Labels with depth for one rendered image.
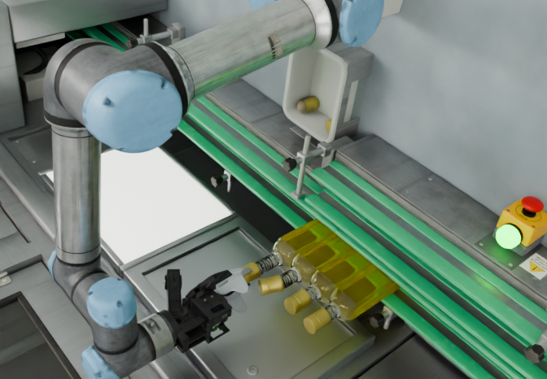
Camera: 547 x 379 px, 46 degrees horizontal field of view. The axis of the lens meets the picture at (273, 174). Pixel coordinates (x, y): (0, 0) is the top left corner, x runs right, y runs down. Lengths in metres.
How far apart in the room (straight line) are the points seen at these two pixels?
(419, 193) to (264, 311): 0.42
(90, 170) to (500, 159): 0.77
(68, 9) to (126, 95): 1.10
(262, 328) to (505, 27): 0.77
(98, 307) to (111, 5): 1.11
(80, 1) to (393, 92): 0.93
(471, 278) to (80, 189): 0.71
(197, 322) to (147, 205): 0.52
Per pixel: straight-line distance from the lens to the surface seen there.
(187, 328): 1.22
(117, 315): 1.09
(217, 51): 0.94
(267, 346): 1.38
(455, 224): 1.33
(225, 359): 1.36
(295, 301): 1.28
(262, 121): 1.67
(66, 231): 1.13
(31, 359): 1.44
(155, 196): 1.70
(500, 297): 1.25
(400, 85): 1.44
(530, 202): 1.28
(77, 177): 1.07
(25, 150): 1.95
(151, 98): 0.86
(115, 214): 1.65
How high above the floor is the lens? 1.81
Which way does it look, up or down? 34 degrees down
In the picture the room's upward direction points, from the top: 114 degrees counter-clockwise
